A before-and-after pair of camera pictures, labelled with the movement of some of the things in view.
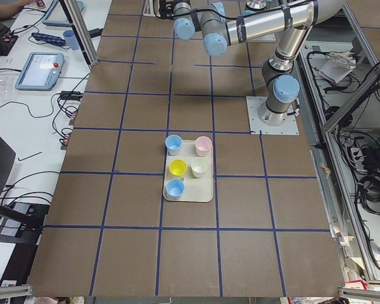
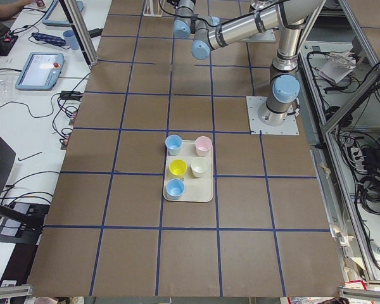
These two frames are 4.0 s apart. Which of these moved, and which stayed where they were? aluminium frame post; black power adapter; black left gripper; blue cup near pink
Moved: black left gripper
Stayed: aluminium frame post; black power adapter; blue cup near pink
